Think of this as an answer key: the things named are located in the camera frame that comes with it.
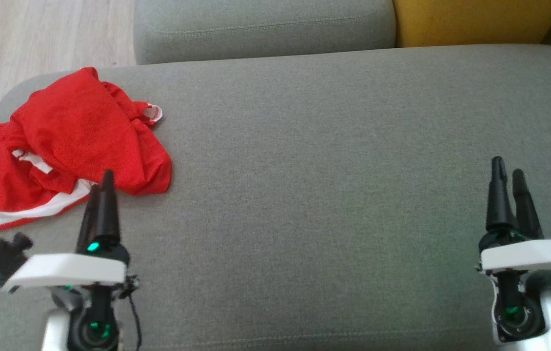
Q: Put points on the yellow sofa cushion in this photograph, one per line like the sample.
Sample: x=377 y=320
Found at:
x=475 y=22

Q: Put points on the grey sofa back cushion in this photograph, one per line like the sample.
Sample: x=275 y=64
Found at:
x=265 y=29

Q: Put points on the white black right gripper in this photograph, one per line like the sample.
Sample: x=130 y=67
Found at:
x=534 y=256

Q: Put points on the red garment wide white hem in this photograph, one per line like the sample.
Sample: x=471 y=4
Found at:
x=85 y=122

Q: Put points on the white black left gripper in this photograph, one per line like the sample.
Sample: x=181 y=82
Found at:
x=70 y=270

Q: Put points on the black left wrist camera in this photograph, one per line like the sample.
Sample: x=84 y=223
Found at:
x=0 y=258

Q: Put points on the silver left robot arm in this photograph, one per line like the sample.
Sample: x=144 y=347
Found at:
x=85 y=326

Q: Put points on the grey sofa seat cushion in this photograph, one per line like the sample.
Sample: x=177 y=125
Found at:
x=314 y=195

